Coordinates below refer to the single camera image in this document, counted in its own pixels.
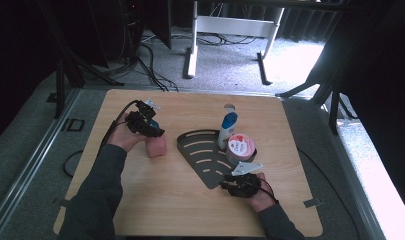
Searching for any pink sponge with blue handle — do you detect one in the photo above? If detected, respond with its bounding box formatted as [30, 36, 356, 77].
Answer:
[144, 119, 167, 159]

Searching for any black looped floor cable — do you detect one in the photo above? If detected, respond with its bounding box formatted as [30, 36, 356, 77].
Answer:
[62, 149, 85, 179]

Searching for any black metal stand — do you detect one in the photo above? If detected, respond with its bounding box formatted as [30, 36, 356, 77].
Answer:
[36, 0, 125, 120]
[275, 0, 359, 135]

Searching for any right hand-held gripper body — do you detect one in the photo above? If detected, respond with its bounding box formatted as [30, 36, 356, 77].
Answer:
[223, 161, 264, 199]

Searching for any person's left hand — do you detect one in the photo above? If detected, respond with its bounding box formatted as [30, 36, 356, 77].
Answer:
[107, 112, 148, 154]

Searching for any person's right hand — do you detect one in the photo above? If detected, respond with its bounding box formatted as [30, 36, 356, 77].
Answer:
[248, 171, 280, 214]

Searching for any long thin black floor cable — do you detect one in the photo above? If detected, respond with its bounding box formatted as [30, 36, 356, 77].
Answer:
[297, 147, 361, 240]

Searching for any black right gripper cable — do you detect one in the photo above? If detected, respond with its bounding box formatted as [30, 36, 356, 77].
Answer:
[259, 177, 280, 205]

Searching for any aluminium floor rail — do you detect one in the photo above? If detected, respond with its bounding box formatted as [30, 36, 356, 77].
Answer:
[318, 101, 389, 240]
[0, 87, 82, 231]

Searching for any white bottle with blue cap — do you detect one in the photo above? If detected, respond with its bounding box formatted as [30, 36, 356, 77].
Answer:
[217, 111, 240, 150]

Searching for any bundle of black floor cables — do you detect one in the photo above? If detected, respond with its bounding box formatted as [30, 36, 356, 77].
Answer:
[116, 31, 180, 93]

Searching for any pink tub with white lid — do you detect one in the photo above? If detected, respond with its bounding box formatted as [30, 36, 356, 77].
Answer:
[225, 133, 257, 166]

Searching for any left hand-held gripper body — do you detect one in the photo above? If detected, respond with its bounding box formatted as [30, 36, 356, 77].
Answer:
[124, 98, 162, 136]

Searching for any dark curtain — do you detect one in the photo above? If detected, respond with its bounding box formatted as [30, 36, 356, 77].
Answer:
[278, 4, 344, 44]

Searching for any black computer tower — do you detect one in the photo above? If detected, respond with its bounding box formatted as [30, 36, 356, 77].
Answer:
[118, 0, 149, 66]

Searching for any white desk frame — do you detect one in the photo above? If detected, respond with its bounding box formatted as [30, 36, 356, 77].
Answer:
[183, 0, 286, 86]

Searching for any dark grey slotted corner rack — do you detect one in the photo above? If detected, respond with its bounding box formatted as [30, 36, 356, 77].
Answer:
[176, 129, 258, 190]

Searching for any grey tape strip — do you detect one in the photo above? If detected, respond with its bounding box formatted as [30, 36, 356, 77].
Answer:
[52, 198, 71, 209]
[303, 198, 323, 209]

